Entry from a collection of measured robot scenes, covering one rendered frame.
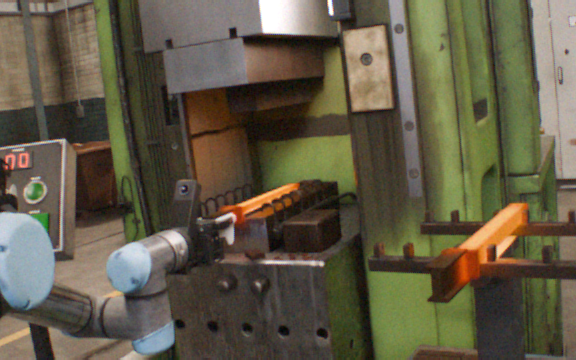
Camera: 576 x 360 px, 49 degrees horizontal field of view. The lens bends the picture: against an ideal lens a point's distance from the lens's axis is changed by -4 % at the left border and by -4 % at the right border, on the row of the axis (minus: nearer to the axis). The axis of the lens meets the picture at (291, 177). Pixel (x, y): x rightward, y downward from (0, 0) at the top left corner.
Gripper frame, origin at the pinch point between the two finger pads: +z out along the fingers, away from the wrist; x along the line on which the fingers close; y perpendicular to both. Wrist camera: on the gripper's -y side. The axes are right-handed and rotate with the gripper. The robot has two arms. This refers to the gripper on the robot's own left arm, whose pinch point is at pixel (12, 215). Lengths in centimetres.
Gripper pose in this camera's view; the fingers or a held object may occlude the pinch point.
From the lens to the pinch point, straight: 146.5
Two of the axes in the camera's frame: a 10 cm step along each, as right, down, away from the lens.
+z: 0.6, 3.7, 9.3
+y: -1.0, -9.2, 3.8
